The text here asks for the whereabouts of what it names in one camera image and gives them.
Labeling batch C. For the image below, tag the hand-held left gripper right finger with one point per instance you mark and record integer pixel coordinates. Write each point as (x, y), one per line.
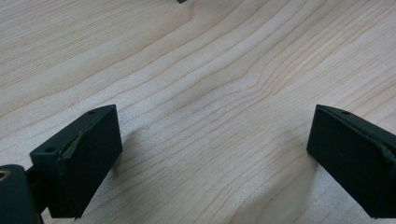
(351, 161)

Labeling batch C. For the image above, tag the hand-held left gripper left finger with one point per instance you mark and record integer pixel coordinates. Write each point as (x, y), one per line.
(84, 165)

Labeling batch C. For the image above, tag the black metal stand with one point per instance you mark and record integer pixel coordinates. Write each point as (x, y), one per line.
(181, 1)

